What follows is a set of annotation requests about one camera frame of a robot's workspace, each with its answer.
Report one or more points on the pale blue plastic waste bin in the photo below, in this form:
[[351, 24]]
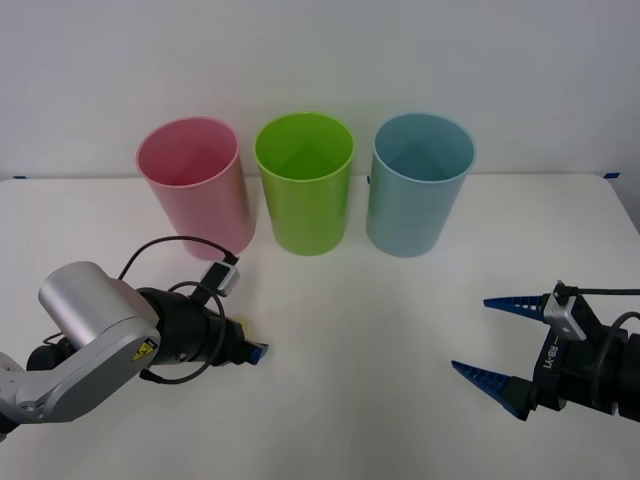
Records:
[[407, 215]]

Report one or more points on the green plastic waste bin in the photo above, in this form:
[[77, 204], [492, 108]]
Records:
[[307, 215]]

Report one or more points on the silver and black left arm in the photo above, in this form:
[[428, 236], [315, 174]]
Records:
[[90, 320]]

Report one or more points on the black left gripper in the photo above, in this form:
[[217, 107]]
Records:
[[225, 340]]

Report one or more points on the pink plastic waste bin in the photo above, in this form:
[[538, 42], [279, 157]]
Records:
[[205, 210]]

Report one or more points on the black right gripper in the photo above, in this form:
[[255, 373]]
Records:
[[575, 372]]

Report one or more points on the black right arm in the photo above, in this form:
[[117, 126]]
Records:
[[631, 375]]

